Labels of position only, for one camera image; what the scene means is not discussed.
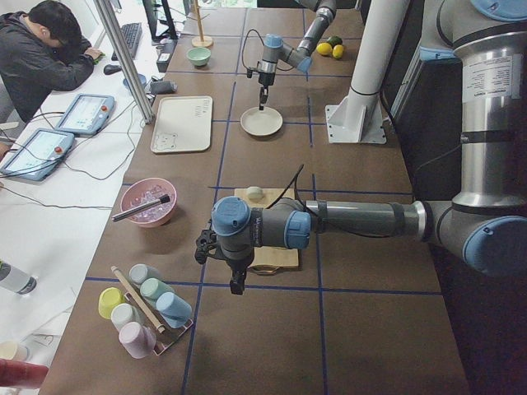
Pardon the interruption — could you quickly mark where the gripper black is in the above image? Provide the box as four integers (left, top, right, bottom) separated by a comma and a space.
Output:
194, 230, 254, 295
259, 71, 276, 111

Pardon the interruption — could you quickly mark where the cream round plate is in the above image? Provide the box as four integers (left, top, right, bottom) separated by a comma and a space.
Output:
240, 107, 283, 137

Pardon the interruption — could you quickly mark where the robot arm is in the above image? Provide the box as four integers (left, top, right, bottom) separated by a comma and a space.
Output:
256, 0, 337, 110
194, 1, 526, 295

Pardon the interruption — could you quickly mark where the white bear tray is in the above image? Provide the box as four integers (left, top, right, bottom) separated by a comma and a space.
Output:
151, 95, 213, 154

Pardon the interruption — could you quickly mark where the white steamed bun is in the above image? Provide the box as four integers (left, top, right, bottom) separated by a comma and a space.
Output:
245, 186, 264, 202

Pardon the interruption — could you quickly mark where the bamboo cutting board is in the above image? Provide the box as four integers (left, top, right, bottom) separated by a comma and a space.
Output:
234, 187, 300, 275

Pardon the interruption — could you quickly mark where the light blue cup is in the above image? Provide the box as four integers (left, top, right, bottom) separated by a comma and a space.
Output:
156, 292, 192, 328

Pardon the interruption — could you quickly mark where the mint green bowl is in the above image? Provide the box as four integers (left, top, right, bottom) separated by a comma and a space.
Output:
186, 47, 212, 67

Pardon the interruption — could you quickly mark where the yellow lemon upper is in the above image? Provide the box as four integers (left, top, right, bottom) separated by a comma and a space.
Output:
316, 42, 333, 57

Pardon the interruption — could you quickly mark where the yellow lemon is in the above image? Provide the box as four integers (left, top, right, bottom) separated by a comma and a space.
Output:
316, 42, 333, 57
332, 44, 345, 59

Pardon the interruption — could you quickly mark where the wooden mug tree stand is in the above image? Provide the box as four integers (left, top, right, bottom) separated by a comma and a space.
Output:
192, 0, 213, 48

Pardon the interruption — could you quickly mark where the yellow lemon lower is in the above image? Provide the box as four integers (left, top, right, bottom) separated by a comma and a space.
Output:
332, 44, 345, 59

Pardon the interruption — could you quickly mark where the green lime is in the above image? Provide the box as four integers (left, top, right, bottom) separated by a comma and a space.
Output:
326, 35, 343, 47

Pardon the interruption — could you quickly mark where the green cup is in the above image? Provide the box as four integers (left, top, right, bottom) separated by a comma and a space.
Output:
140, 277, 174, 306

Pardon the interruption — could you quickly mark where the grey cup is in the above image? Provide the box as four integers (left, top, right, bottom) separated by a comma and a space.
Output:
128, 263, 162, 286

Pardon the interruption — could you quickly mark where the grey folded cloth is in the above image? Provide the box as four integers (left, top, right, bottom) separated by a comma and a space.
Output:
150, 81, 177, 95

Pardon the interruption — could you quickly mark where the black label stand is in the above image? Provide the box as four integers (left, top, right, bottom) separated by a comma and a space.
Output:
156, 39, 177, 72

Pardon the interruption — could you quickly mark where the steel muddler black tip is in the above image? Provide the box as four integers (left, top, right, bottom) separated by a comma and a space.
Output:
111, 194, 170, 222

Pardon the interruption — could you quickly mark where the pink cup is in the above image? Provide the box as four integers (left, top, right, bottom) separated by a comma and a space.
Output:
119, 322, 156, 359

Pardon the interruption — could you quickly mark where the white cup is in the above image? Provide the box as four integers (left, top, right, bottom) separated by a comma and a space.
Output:
110, 303, 145, 332

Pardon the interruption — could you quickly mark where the blue bowl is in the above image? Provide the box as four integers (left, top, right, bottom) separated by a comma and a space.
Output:
123, 74, 147, 91

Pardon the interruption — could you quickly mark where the yellow cup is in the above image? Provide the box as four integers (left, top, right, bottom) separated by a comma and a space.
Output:
98, 287, 124, 319

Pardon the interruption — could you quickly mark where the pink bowl with ice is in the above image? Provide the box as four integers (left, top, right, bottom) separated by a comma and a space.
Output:
120, 178, 177, 228

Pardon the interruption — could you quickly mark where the black keyboard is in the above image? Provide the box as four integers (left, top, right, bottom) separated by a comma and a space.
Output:
120, 22, 142, 59

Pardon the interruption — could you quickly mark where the black computer mouse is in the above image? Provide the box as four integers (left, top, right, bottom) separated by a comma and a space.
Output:
103, 64, 122, 76

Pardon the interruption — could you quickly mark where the teach pendant far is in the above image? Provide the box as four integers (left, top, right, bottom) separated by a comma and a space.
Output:
54, 94, 115, 136

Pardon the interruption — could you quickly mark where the teach pendant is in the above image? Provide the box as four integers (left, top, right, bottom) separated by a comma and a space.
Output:
1, 128, 75, 181
54, 94, 115, 136

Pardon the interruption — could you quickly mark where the person in black jacket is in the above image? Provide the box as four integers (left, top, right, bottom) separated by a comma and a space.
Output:
1, 1, 103, 123

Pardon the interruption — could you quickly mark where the clear water bottle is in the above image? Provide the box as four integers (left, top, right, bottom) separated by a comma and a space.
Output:
0, 261, 37, 295

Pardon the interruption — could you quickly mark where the teach pendant near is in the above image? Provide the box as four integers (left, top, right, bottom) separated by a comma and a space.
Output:
1, 128, 75, 181

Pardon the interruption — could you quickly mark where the paper cup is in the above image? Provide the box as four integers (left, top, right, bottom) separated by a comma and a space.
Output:
0, 341, 30, 361

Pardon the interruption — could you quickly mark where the red bottle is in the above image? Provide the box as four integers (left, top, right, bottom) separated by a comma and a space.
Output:
1, 359, 49, 389

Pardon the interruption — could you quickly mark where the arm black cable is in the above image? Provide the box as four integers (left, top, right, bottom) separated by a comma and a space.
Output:
263, 163, 396, 239
240, 28, 268, 79

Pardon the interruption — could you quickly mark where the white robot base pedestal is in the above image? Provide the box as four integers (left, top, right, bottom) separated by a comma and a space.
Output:
325, 0, 409, 144

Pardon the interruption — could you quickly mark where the aluminium frame post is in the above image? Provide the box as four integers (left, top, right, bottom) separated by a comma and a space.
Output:
94, 0, 155, 124

